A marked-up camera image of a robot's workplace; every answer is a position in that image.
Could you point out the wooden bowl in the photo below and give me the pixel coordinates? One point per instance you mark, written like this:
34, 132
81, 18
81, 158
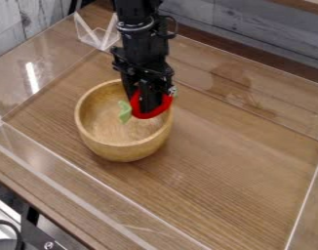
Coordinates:
115, 140

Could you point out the green rectangular block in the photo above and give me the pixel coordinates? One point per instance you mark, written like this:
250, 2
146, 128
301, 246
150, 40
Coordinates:
174, 91

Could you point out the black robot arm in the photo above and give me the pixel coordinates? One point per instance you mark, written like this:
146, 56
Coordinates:
137, 11

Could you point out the red plush tomato toy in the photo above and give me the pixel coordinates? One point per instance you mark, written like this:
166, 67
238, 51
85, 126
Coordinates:
130, 108

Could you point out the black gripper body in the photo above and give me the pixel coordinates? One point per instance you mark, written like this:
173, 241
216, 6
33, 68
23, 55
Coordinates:
141, 59

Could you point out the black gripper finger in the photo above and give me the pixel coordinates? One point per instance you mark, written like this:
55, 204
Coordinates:
153, 89
130, 83

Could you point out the clear acrylic corner bracket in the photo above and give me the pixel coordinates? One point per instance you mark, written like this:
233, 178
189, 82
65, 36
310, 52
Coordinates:
99, 38

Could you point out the black table leg bracket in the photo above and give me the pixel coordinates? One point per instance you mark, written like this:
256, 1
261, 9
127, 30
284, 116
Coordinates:
35, 238

